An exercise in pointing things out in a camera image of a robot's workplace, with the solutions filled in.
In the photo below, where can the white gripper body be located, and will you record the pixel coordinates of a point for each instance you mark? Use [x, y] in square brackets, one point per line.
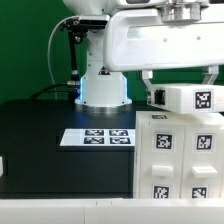
[140, 40]

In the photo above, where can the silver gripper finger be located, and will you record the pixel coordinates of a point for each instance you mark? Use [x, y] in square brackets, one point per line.
[210, 74]
[149, 87]

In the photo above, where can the white cabinet box part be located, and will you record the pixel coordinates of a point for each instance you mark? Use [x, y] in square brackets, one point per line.
[189, 98]

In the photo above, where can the white door panel with knob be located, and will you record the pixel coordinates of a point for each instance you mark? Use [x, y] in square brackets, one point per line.
[202, 162]

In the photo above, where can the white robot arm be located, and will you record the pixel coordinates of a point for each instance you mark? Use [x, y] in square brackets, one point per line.
[171, 10]

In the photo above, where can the white marker base sheet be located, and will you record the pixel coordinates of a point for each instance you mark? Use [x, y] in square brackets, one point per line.
[98, 137]

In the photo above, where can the black camera on stand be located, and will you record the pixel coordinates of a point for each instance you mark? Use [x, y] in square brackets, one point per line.
[78, 28]

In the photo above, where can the white front rail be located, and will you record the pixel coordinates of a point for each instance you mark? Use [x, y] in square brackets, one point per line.
[112, 211]

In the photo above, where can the white left rail block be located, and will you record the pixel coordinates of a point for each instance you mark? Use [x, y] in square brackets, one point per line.
[1, 166]

